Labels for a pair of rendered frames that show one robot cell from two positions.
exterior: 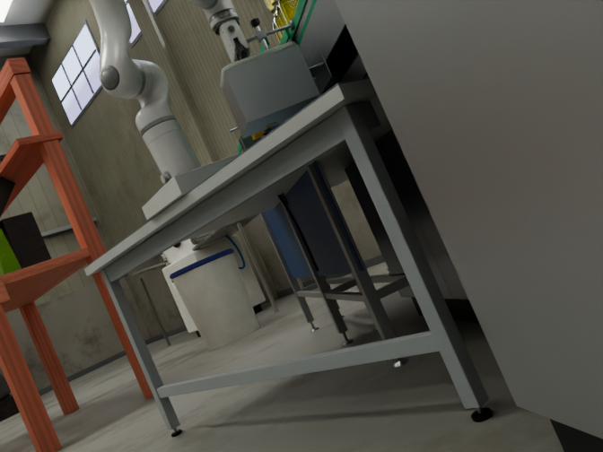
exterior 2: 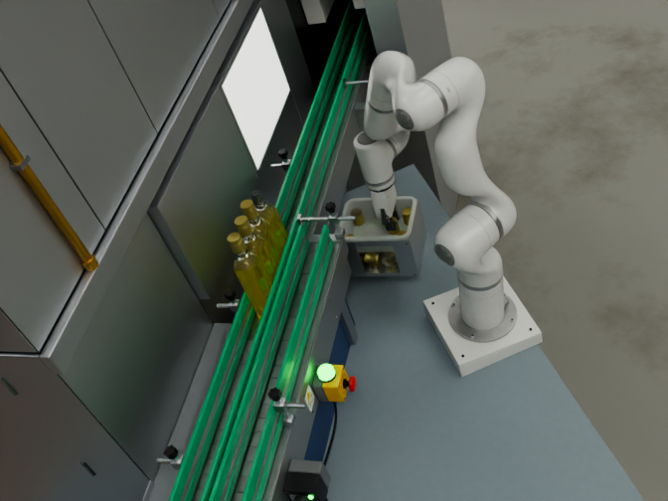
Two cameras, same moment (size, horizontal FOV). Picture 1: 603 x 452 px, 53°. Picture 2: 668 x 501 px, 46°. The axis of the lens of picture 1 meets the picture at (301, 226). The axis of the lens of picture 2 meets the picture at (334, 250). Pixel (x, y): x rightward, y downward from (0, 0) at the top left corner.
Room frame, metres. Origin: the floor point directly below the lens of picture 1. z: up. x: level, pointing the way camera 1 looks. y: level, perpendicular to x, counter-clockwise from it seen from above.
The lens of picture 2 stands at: (3.15, 0.85, 2.59)
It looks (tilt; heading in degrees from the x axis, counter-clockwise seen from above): 44 degrees down; 217
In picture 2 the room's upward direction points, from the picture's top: 20 degrees counter-clockwise
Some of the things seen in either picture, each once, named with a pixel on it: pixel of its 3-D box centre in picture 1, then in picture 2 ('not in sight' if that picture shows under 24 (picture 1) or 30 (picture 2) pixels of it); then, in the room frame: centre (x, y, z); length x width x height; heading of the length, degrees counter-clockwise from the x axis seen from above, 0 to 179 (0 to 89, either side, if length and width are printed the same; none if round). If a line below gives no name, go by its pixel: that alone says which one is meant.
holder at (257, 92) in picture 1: (277, 89); (374, 239); (1.71, -0.10, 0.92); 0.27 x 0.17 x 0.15; 101
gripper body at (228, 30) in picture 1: (232, 41); (384, 194); (1.69, -0.03, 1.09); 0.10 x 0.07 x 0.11; 10
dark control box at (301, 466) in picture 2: (251, 143); (307, 484); (2.52, 0.05, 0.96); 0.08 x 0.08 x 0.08; 11
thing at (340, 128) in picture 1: (241, 317); not in sight; (1.84, 0.28, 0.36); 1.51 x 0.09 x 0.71; 41
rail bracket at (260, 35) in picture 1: (269, 35); (327, 221); (1.84, -0.15, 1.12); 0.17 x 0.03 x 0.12; 101
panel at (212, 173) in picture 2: not in sight; (233, 138); (1.75, -0.43, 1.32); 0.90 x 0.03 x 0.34; 11
